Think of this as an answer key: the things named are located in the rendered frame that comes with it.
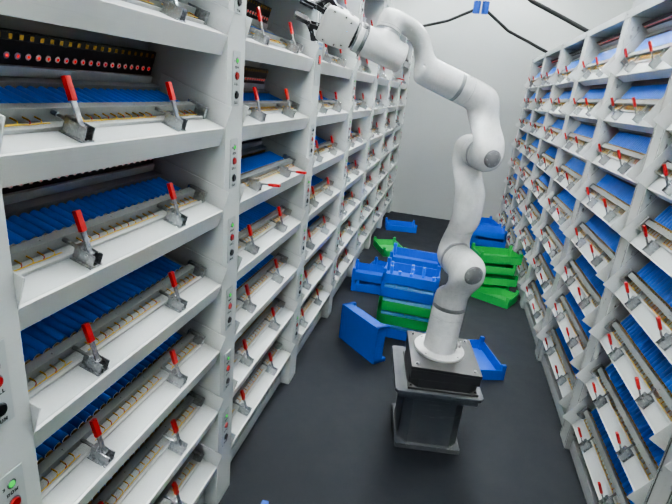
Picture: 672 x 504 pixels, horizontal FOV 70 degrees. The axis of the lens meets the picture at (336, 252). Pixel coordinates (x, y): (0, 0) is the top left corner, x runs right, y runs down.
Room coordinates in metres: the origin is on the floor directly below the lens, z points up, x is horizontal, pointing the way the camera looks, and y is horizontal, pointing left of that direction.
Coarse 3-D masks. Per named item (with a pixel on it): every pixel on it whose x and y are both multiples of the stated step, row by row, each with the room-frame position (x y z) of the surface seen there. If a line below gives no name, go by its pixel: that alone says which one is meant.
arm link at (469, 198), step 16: (464, 144) 1.59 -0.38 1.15; (464, 160) 1.58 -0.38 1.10; (464, 176) 1.61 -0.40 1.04; (480, 176) 1.62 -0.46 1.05; (464, 192) 1.57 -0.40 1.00; (480, 192) 1.57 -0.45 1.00; (464, 208) 1.56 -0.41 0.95; (480, 208) 1.57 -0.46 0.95; (448, 224) 1.64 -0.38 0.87; (464, 224) 1.57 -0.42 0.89; (448, 240) 1.64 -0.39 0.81; (464, 240) 1.64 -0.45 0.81
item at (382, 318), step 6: (378, 312) 2.39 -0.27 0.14; (378, 318) 2.39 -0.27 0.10; (384, 318) 2.38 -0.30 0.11; (390, 318) 2.37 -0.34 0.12; (396, 318) 2.37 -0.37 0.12; (402, 318) 2.36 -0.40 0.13; (390, 324) 2.37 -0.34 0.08; (396, 324) 2.37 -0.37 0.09; (402, 324) 2.36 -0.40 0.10; (408, 324) 2.35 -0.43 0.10; (414, 324) 2.35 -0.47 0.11; (420, 324) 2.34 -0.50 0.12; (426, 324) 2.33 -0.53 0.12; (420, 330) 2.34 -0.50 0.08
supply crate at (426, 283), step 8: (400, 264) 2.57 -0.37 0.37; (408, 264) 2.56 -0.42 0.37; (384, 272) 2.39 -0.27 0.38; (408, 272) 2.56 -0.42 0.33; (416, 272) 2.55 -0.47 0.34; (432, 272) 2.53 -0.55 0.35; (384, 280) 2.39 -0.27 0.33; (392, 280) 2.38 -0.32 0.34; (400, 280) 2.37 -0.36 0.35; (408, 280) 2.36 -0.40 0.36; (416, 280) 2.35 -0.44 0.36; (424, 280) 2.34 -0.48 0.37; (424, 288) 2.34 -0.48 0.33; (432, 288) 2.34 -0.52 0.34
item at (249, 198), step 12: (252, 144) 1.75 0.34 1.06; (264, 144) 1.87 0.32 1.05; (276, 144) 1.86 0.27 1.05; (288, 156) 1.83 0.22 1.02; (300, 156) 1.84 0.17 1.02; (300, 168) 1.84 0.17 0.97; (264, 180) 1.52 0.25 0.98; (276, 180) 1.57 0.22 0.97; (288, 180) 1.65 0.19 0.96; (300, 180) 1.82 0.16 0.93; (240, 192) 1.25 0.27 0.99; (252, 192) 1.37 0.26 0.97; (264, 192) 1.43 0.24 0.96; (276, 192) 1.56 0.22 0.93; (240, 204) 1.26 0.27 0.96; (252, 204) 1.36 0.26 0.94
